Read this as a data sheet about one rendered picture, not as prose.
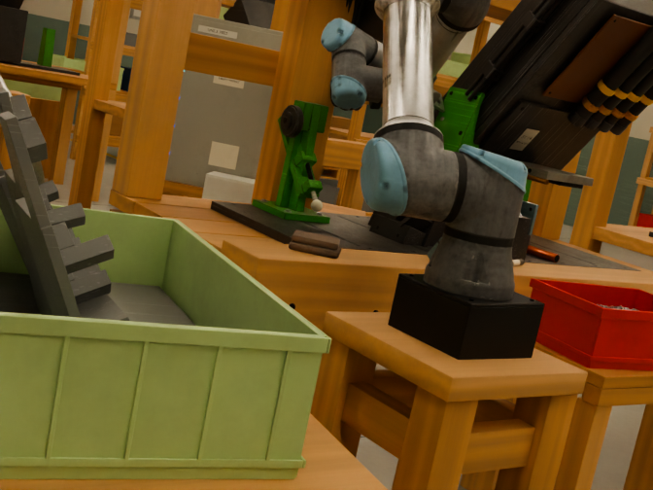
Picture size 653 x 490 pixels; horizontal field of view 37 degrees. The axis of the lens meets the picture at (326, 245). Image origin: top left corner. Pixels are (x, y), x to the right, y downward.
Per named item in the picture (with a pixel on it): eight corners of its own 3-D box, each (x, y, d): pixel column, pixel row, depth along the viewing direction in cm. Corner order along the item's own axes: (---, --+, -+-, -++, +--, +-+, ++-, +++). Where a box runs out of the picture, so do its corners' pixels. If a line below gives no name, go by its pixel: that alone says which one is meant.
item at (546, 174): (591, 191, 230) (594, 178, 229) (544, 184, 220) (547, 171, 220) (477, 160, 260) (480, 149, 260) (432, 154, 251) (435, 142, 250)
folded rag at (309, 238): (340, 253, 196) (343, 238, 196) (337, 260, 188) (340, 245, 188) (292, 242, 197) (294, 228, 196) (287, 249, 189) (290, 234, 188)
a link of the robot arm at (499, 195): (527, 242, 157) (545, 159, 155) (449, 230, 154) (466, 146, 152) (499, 228, 169) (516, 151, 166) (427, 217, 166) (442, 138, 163)
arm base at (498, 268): (531, 299, 163) (543, 241, 161) (474, 301, 153) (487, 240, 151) (462, 274, 174) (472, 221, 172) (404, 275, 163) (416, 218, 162)
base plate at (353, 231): (640, 278, 263) (642, 270, 263) (306, 255, 198) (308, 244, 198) (528, 239, 296) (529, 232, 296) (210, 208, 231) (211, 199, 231)
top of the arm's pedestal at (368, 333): (583, 394, 163) (589, 371, 162) (446, 402, 143) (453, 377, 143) (452, 332, 188) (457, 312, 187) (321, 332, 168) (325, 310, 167)
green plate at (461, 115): (469, 187, 231) (504, 106, 231) (446, 175, 226) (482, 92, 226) (437, 178, 240) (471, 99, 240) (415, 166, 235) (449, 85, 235)
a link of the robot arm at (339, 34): (317, 55, 212) (318, 24, 216) (353, 77, 219) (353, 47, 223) (342, 40, 207) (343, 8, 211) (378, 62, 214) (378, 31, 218)
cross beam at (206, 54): (541, 137, 307) (548, 109, 306) (169, 67, 231) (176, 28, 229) (530, 134, 311) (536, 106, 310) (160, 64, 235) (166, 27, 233)
